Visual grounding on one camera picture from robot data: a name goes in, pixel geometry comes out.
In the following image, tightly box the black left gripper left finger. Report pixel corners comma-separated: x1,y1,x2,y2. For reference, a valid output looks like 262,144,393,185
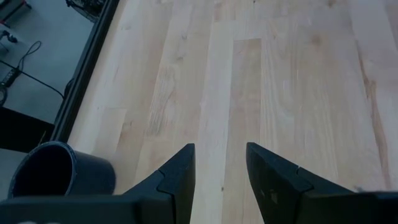
123,142,197,224

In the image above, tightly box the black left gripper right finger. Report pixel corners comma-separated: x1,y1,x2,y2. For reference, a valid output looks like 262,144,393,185
246,142,358,224

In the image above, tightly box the black mug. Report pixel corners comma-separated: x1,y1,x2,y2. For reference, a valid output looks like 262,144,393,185
7,141,117,200

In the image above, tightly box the black power strip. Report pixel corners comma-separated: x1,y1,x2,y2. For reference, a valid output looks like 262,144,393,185
0,67,21,88

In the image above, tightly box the black red floor equipment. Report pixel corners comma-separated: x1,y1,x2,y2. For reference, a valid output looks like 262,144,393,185
0,0,33,27

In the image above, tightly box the black aluminium table frame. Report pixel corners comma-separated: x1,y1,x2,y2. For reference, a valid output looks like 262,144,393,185
50,0,121,142

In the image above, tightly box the black fan cable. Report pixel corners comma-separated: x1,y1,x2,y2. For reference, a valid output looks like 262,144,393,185
0,40,65,100

